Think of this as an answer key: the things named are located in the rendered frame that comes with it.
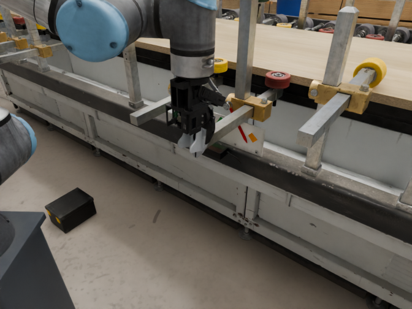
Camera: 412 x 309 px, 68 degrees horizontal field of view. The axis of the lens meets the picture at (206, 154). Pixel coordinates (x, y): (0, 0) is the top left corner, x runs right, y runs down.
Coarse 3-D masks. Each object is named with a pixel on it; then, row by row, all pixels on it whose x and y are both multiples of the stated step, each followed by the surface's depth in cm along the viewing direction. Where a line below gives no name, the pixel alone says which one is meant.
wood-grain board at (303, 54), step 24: (216, 24) 172; (168, 48) 130; (216, 48) 128; (264, 48) 128; (288, 48) 128; (312, 48) 128; (360, 48) 128; (384, 48) 128; (408, 48) 128; (264, 72) 107; (288, 72) 102; (312, 72) 102; (408, 72) 102; (384, 96) 87; (408, 96) 85
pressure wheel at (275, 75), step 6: (270, 72) 100; (276, 72) 101; (282, 72) 100; (270, 78) 97; (276, 78) 96; (282, 78) 96; (288, 78) 97; (270, 84) 98; (276, 84) 97; (282, 84) 97; (288, 84) 98; (276, 102) 104
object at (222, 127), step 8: (272, 88) 101; (264, 96) 96; (272, 96) 97; (280, 96) 102; (232, 112) 86; (240, 112) 86; (248, 112) 88; (224, 120) 82; (232, 120) 82; (240, 120) 85; (216, 128) 78; (224, 128) 79; (232, 128) 83; (216, 136) 78; (208, 144) 76
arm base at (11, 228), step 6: (0, 216) 79; (0, 222) 78; (6, 222) 81; (0, 228) 77; (6, 228) 79; (12, 228) 82; (0, 234) 77; (6, 234) 78; (12, 234) 81; (0, 240) 76; (6, 240) 78; (12, 240) 80; (0, 246) 76; (6, 246) 78; (0, 252) 76
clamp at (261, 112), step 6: (228, 96) 94; (234, 96) 93; (252, 96) 93; (234, 102) 93; (240, 102) 91; (246, 102) 90; (252, 102) 89; (258, 102) 89; (270, 102) 89; (234, 108) 94; (258, 108) 88; (264, 108) 87; (270, 108) 90; (258, 114) 89; (264, 114) 88; (270, 114) 92; (258, 120) 90; (264, 120) 90
